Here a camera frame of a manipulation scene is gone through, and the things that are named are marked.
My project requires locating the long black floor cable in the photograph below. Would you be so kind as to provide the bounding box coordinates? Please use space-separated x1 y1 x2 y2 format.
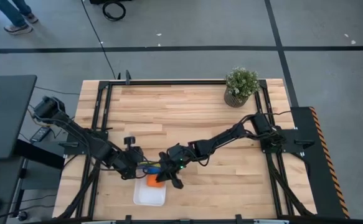
80 0 117 80

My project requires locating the coiled black cable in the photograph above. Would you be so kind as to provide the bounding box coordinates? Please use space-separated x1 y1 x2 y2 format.
101 1 127 22

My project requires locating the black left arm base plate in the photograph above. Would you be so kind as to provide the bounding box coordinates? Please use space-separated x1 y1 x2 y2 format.
58 130 109 156

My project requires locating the black platform with hazard stripe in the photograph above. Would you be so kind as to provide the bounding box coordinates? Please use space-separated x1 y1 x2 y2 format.
290 106 351 219

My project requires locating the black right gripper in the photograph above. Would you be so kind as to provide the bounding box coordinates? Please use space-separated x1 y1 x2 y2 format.
154 142 198 190

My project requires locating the orange measuring cup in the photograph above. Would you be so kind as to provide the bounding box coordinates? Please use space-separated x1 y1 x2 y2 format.
146 173 167 189

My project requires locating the thin black floor cable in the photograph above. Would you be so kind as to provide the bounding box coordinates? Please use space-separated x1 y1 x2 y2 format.
33 86 81 96

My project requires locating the black power adapter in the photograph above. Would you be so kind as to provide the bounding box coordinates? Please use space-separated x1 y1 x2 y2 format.
29 126 51 144

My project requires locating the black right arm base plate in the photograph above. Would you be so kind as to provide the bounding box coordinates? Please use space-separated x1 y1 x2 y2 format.
259 129 316 155

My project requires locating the person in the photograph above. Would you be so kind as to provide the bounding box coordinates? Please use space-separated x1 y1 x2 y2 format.
0 0 40 36

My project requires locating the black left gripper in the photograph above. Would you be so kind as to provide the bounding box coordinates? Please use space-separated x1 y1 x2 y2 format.
111 136 146 181

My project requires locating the potted plant in ribbed pot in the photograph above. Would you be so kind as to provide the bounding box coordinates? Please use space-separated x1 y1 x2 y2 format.
224 67 261 109

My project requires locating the black metal table frame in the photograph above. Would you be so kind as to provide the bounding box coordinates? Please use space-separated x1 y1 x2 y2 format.
56 70 318 224

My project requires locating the white plastic basket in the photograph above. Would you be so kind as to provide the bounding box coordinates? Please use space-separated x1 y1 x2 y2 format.
132 172 167 207

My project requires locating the grey desk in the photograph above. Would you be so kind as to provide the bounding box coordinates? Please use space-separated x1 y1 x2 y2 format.
0 74 38 161

